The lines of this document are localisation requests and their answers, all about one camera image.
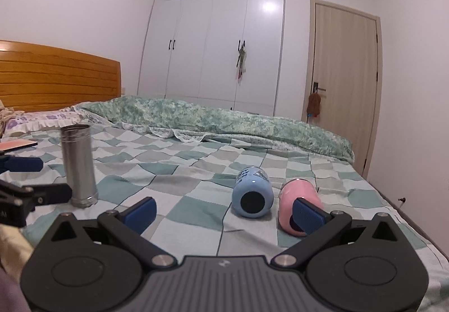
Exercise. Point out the brown plush on handle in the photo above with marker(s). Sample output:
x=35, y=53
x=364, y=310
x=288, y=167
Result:
x=314, y=102

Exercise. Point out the hanging ornament on wardrobe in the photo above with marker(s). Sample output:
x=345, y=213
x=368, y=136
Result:
x=242, y=55

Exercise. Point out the wooden headboard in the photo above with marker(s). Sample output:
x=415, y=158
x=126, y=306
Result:
x=38, y=78

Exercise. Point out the green floral duvet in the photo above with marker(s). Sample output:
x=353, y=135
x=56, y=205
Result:
x=194, y=123

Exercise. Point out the white wardrobe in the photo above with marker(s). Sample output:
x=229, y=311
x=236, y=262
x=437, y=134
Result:
x=191, y=51

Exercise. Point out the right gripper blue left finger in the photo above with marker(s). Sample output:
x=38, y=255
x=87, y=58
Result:
x=133, y=220

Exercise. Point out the pink cup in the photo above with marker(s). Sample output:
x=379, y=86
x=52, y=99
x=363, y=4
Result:
x=290, y=191

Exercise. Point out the checkered green bed sheet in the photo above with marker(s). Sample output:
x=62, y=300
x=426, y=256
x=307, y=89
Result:
x=192, y=182

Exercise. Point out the red phone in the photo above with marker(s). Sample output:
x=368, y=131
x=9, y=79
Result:
x=16, y=144

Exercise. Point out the purple floral pillow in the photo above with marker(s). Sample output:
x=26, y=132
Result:
x=36, y=121

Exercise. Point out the wooden door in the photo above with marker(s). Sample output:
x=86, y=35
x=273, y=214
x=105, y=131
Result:
x=345, y=62

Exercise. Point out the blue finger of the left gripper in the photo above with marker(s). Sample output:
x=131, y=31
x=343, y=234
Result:
x=20, y=164
x=49, y=194

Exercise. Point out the stainless steel tall cup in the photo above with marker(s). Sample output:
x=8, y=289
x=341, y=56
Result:
x=79, y=165

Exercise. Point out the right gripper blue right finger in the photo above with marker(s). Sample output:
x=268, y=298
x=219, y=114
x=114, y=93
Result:
x=314, y=220

